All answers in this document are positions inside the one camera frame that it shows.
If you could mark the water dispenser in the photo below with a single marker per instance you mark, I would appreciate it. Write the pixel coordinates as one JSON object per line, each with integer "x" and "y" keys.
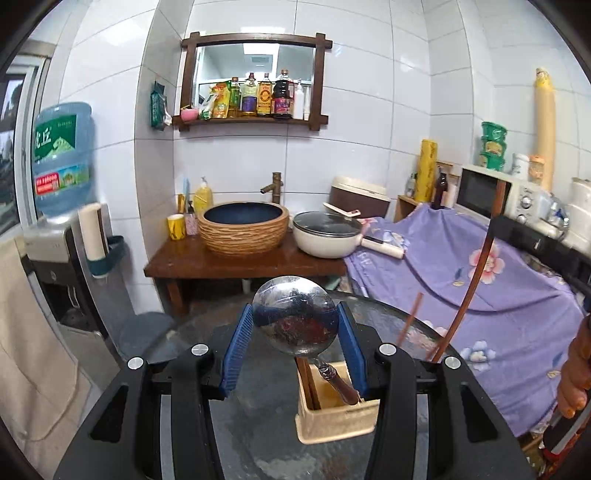
{"x": 51, "y": 258}

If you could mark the bottle with purple label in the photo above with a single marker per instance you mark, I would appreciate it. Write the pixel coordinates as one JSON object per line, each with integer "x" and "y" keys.
{"x": 249, "y": 97}

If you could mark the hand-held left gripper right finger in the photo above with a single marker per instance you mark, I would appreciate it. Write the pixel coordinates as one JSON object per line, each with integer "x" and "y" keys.
{"x": 353, "y": 350}

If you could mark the amber bottle with red label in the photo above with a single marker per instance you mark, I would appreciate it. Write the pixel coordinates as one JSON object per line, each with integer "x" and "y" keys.
{"x": 264, "y": 97}

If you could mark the dark wooden sink counter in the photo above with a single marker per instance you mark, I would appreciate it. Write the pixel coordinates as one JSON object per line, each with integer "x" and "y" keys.
{"x": 194, "y": 265}

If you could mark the white rice paddle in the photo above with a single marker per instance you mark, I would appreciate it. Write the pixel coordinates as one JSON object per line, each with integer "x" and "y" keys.
{"x": 341, "y": 210}

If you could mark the white pan with glass lid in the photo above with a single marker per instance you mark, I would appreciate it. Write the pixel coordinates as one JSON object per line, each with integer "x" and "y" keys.
{"x": 323, "y": 240}

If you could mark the white jar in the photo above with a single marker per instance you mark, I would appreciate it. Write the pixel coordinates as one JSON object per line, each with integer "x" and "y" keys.
{"x": 521, "y": 167}

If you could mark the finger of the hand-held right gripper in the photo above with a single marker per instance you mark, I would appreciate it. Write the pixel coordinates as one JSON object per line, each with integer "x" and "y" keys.
{"x": 503, "y": 228}

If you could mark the yellow seasoning packet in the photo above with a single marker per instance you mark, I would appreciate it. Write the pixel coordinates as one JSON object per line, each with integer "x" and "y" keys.
{"x": 217, "y": 101}

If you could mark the blue toothbrush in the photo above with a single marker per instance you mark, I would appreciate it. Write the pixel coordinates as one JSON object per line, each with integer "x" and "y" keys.
{"x": 186, "y": 194}

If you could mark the dark soy sauce bottle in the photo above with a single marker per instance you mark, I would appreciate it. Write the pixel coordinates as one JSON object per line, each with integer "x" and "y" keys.
{"x": 281, "y": 97}

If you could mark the framed window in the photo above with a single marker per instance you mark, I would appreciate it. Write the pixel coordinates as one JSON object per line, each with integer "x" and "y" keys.
{"x": 9, "y": 161}

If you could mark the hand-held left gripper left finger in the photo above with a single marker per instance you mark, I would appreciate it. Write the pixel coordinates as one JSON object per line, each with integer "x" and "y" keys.
{"x": 238, "y": 350}

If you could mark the beige perforated utensil holder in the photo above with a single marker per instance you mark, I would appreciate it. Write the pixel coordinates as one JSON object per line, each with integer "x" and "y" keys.
{"x": 337, "y": 424}

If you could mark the dark brown bottle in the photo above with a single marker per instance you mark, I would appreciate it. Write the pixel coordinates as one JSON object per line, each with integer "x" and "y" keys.
{"x": 439, "y": 194}

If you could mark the teal cup holder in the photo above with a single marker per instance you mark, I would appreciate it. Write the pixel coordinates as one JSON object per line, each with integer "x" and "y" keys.
{"x": 115, "y": 258}

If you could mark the person's right hand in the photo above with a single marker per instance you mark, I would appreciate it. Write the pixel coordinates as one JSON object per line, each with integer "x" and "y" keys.
{"x": 577, "y": 378}

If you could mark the wooden framed mirror shelf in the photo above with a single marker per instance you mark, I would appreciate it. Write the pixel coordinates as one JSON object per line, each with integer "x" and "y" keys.
{"x": 187, "y": 83}

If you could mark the white kettle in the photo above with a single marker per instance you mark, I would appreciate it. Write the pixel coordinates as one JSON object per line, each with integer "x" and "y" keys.
{"x": 579, "y": 207}

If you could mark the yellow soap bottle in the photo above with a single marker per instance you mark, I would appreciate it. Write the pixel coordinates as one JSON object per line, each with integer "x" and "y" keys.
{"x": 203, "y": 201}

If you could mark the wicker sink basin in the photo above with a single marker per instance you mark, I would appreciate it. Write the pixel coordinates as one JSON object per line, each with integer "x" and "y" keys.
{"x": 242, "y": 235}

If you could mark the white paper cup tube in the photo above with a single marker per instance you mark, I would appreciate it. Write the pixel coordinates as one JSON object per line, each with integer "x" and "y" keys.
{"x": 92, "y": 235}

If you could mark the bamboo style faucet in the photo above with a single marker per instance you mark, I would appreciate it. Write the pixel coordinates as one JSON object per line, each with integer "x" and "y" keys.
{"x": 276, "y": 187}

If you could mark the floral toothbrush cup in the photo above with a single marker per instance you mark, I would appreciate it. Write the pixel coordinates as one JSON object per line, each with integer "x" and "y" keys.
{"x": 191, "y": 225}

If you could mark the brown and white rice cooker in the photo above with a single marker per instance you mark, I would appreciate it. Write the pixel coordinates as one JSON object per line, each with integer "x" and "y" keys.
{"x": 360, "y": 196}

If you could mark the green hanging packet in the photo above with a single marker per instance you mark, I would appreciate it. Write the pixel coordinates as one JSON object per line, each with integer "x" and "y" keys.
{"x": 159, "y": 106}

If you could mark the pink cup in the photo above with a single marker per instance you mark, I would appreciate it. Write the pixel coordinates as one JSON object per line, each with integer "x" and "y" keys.
{"x": 189, "y": 115}

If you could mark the small clear bottle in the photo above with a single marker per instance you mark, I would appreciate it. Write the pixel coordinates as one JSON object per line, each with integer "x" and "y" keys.
{"x": 411, "y": 185}

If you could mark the green glass bottle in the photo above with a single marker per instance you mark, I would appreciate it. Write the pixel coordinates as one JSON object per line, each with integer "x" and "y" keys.
{"x": 235, "y": 99}

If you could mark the beige cloth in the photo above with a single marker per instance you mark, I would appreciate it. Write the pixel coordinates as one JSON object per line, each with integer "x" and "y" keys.
{"x": 32, "y": 346}

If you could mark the white plastic bottle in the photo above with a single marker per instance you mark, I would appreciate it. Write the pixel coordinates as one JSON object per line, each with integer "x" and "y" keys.
{"x": 299, "y": 101}

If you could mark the purple floral cloth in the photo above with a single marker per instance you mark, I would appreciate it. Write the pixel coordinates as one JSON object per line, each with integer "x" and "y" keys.
{"x": 508, "y": 332}

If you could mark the white microwave oven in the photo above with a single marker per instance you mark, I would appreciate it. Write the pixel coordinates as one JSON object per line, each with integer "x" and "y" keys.
{"x": 480, "y": 194}

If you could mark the white cylinder bottle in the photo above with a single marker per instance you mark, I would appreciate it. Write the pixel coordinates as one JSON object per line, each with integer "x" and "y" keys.
{"x": 450, "y": 197}

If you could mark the small wooden box shelf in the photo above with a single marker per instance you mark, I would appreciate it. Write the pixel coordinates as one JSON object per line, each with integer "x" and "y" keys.
{"x": 406, "y": 207}

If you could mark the brown wooden chopstick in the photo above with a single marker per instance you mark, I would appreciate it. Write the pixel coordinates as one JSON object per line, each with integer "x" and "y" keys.
{"x": 475, "y": 277}
{"x": 412, "y": 318}
{"x": 304, "y": 378}
{"x": 315, "y": 387}

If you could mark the blue water jug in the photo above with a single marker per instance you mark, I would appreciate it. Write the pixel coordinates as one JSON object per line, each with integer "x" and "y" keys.
{"x": 62, "y": 157}

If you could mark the tall cream roll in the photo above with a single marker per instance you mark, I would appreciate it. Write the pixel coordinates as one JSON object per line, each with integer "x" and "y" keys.
{"x": 545, "y": 129}

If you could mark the yellow wrapped roll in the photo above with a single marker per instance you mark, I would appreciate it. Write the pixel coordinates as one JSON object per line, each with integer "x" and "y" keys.
{"x": 427, "y": 170}

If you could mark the orange jar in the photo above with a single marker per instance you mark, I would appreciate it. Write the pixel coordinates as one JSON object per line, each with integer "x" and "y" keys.
{"x": 537, "y": 170}

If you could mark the yellow cup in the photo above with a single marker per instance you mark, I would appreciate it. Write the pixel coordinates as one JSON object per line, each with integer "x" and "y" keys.
{"x": 176, "y": 228}

